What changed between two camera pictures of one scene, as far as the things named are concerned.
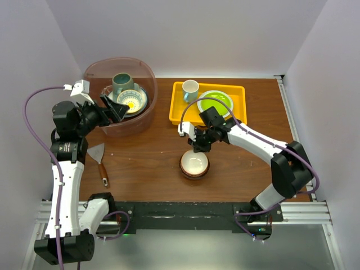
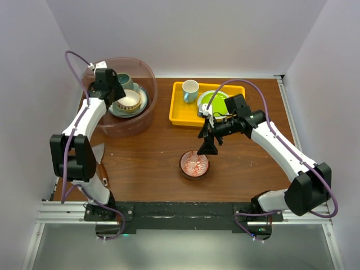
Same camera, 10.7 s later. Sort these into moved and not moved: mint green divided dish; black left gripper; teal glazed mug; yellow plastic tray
Moved: black left gripper
Not moved: mint green divided dish; teal glazed mug; yellow plastic tray
